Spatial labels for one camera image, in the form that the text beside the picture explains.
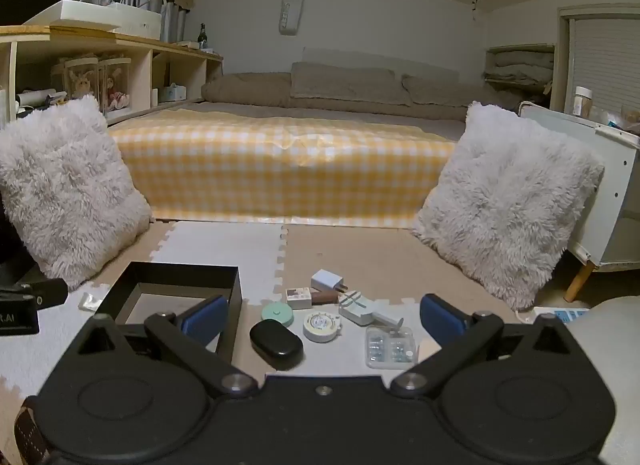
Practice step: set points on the fluffy white pillow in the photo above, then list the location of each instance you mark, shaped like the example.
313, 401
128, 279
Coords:
505, 205
65, 180

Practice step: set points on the thin pale book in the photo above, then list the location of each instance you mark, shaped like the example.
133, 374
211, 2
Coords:
192, 45

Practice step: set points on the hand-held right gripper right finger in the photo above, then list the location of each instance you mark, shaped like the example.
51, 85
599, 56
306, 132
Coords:
442, 320

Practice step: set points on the tissue box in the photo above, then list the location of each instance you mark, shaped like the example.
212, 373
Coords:
175, 94

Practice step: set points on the green glass bottle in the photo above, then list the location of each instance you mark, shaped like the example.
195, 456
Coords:
203, 40

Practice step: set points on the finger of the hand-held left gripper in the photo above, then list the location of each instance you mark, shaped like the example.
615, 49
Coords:
50, 291

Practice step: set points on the round white yellow tape measure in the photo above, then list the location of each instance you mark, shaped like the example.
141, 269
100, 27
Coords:
322, 327

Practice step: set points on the small printed cardboard box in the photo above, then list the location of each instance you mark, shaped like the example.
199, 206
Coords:
298, 297

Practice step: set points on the folded beige blankets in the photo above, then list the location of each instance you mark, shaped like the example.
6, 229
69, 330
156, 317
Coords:
520, 67

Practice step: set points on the doll display case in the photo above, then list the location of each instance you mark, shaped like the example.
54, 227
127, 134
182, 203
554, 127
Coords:
115, 85
80, 82

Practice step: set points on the yellow gingham blanket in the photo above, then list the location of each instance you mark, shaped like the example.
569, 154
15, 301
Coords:
280, 170

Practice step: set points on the small clear plastic packet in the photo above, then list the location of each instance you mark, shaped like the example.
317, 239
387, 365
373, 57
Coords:
91, 301

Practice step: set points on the white foam mat tile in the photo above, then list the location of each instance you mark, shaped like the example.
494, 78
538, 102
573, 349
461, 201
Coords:
35, 360
351, 347
225, 245

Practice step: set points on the white printed box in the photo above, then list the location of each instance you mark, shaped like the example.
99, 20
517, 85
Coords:
140, 25

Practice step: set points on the flat white box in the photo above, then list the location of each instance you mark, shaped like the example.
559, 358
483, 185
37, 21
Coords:
70, 12

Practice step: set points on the black oval case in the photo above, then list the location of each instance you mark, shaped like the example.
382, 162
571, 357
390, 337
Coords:
275, 345

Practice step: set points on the jar with white lid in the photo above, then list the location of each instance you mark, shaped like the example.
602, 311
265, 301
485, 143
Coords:
582, 105

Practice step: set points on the wooden shelf unit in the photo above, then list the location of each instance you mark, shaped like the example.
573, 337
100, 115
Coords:
142, 75

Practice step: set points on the grey curtain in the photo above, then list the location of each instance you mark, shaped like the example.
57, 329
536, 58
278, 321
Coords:
172, 20

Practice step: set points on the beige bed pillow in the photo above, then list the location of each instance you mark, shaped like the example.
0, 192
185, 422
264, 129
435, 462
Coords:
450, 92
350, 82

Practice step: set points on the white power strip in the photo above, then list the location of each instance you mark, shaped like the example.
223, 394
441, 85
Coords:
550, 314

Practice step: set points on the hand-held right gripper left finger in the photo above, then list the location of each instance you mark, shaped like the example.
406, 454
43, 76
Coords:
202, 320

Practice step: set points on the window blind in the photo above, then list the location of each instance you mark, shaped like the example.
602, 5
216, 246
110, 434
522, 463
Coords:
610, 55

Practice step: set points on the white charger plug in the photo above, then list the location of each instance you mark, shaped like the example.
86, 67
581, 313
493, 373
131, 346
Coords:
325, 279

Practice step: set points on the white hanging bag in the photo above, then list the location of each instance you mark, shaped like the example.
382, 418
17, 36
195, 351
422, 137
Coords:
291, 15

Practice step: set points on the white cabinet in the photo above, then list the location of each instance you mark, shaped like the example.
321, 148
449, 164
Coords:
615, 185

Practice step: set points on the white paper roll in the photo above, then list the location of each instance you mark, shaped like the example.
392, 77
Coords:
35, 96

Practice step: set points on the clear plastic pill box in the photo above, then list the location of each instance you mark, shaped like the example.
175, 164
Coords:
390, 347

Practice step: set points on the white plastic hand tool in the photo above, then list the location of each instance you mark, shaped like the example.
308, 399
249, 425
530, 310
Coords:
356, 312

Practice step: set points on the mint round case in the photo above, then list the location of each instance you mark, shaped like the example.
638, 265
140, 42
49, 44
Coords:
277, 312

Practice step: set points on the black box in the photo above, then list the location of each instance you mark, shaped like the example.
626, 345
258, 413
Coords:
175, 272

